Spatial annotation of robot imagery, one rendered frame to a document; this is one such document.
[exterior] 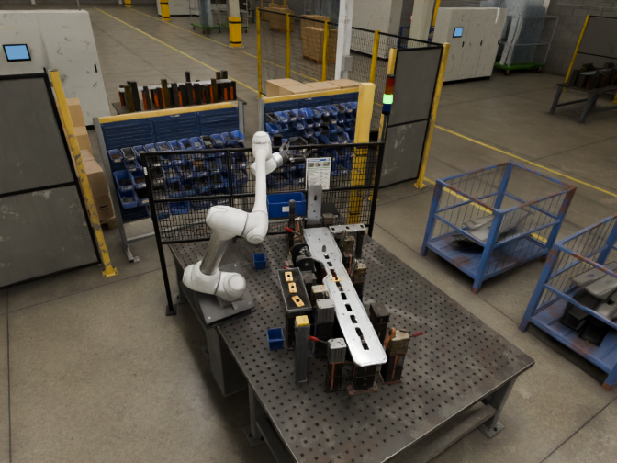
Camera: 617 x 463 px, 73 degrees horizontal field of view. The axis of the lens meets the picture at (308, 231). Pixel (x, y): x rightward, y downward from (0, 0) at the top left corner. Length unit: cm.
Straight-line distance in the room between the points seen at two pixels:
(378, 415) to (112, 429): 187
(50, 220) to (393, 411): 335
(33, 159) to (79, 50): 491
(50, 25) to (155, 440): 711
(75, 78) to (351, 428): 781
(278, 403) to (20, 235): 291
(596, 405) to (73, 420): 384
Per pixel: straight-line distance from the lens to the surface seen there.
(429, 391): 266
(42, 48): 885
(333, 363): 235
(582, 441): 379
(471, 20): 1400
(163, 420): 339
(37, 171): 423
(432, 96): 612
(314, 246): 308
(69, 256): 465
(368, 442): 240
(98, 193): 534
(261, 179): 244
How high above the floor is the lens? 272
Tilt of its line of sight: 32 degrees down
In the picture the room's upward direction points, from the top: 2 degrees clockwise
